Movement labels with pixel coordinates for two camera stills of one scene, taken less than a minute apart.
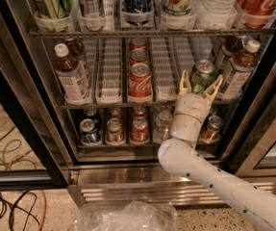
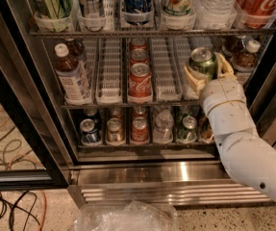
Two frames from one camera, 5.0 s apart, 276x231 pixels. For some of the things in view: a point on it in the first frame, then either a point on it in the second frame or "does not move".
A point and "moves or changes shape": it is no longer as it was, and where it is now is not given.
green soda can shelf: [201, 75] moves or changes shape
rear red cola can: [138, 42] does not move
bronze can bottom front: [213, 130] does not move
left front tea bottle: [72, 76] does not move
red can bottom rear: [139, 111] does not move
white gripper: [192, 106] → [222, 93]
